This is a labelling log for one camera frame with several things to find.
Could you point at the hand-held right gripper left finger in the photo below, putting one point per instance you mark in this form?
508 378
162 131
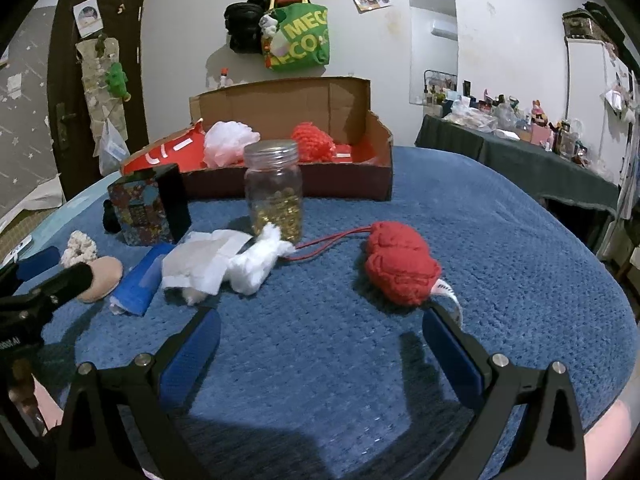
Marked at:
192 355

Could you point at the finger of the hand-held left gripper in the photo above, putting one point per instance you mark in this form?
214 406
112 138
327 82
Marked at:
40 260
70 280

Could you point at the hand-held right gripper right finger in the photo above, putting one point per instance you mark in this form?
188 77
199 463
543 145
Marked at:
452 355

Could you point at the white scrunchie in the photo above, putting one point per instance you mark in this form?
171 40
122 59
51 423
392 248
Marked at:
80 247

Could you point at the blue packet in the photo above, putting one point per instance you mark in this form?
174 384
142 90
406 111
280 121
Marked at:
137 285

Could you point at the white gauze sheet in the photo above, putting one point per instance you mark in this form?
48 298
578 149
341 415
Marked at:
200 262

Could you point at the white tissue wad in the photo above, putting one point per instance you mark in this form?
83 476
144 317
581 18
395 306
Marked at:
255 265

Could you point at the cardboard box with red lining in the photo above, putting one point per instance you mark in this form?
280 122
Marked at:
345 105

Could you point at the beige powder puff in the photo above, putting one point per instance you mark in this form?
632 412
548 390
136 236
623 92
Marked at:
102 277

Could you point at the small black bottle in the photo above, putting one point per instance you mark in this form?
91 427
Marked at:
110 222

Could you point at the dark patterned box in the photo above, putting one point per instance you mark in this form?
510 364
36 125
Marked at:
137 205

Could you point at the red knitted pouch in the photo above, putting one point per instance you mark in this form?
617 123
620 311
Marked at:
400 265

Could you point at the blue blanket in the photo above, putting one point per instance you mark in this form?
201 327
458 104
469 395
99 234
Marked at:
500 260

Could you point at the clear plastic bag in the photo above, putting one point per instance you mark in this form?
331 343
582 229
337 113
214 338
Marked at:
112 150

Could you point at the dark brown door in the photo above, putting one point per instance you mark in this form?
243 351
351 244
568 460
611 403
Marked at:
65 85

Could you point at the hanging fabric organizer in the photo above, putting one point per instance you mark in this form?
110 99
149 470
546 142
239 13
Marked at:
95 85

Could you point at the glass jar of gold beads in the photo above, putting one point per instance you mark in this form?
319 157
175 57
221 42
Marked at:
272 185

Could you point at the green plush toy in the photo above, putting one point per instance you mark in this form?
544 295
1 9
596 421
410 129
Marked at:
117 79

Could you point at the white foam net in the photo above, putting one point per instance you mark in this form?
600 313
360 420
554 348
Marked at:
225 142

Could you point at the desk with dark green cloth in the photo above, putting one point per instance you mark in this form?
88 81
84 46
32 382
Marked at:
525 160

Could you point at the clutter of cosmetics bottles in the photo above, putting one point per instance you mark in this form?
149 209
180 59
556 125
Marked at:
475 115

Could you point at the red foam net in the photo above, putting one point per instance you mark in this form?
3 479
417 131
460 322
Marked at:
312 142

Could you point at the photo card on door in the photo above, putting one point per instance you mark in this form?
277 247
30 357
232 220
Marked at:
87 15

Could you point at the white bottle with red cap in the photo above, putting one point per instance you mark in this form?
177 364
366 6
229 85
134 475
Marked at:
224 80

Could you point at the white cabinet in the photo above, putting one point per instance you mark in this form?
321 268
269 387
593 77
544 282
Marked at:
585 90

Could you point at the black bag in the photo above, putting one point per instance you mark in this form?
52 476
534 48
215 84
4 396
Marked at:
242 25

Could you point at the small white plush toy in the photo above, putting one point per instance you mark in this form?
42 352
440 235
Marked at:
268 22

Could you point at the green tote bag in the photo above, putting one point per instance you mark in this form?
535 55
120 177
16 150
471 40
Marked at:
305 35

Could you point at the patterned storage box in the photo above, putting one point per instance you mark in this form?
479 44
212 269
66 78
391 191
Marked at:
585 25

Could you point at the wall mirror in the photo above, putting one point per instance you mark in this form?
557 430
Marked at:
432 60

